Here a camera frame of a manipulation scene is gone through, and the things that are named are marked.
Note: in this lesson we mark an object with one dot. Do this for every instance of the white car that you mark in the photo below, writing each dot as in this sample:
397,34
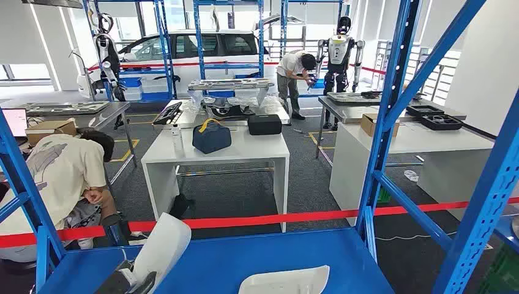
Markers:
186,73

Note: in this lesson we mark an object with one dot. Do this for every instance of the green plastic crate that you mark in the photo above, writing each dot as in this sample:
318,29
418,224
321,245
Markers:
383,196
502,276

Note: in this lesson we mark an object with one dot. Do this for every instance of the blue plastic bin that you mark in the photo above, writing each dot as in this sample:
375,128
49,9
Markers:
130,82

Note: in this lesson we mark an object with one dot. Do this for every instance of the plastic wrapped part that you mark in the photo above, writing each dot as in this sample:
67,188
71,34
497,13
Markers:
227,107

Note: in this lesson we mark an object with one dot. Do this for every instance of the clear plastic bottle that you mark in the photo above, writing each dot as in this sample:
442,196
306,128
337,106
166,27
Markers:
176,138

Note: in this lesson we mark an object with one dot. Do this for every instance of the red barrier tape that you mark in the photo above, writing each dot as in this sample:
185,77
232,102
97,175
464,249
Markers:
263,221
178,64

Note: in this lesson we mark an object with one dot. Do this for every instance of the grey metal tray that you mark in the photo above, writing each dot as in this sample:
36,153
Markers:
348,97
231,84
65,108

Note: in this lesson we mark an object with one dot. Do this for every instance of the white curved trim part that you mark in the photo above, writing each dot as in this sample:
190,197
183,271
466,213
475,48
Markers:
284,282

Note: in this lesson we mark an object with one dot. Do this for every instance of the white metal railing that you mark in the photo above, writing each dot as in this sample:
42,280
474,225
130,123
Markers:
438,77

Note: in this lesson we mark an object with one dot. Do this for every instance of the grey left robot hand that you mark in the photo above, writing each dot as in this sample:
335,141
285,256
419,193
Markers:
144,284

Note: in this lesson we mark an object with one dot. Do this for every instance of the black white humanoid robot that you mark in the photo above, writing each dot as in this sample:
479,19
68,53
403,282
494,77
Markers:
106,52

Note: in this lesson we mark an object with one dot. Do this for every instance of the silver humanoid robot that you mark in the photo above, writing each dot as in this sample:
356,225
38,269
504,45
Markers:
339,48

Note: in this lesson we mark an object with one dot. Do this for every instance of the person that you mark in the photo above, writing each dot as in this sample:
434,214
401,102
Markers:
290,65
69,170

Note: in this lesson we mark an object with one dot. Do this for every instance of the black moulded tray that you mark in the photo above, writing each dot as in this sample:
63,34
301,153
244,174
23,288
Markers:
423,110
442,122

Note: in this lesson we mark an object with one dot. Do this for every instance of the open laptop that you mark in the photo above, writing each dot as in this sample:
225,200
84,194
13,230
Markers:
14,121

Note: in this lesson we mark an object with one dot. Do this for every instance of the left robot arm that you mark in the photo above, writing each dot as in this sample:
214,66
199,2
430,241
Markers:
110,284

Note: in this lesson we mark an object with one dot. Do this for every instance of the large white table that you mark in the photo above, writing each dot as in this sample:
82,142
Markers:
425,138

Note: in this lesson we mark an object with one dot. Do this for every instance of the cardboard box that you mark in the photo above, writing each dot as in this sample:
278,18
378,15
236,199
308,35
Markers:
48,129
369,123

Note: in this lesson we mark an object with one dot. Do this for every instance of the black foam tray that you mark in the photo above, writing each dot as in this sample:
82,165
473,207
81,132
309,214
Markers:
167,113

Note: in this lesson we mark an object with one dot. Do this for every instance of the clear plastic bag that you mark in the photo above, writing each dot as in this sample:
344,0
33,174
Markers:
411,175

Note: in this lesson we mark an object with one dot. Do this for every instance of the black hard case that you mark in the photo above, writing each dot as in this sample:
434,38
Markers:
264,124

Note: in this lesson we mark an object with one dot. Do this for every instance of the steel table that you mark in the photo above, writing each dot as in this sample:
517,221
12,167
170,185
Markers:
348,113
101,115

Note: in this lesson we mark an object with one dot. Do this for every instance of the black topped stanchion post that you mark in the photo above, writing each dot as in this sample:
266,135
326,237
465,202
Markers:
115,231

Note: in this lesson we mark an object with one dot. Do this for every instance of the black bag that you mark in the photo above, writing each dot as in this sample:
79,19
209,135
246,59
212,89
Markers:
181,207

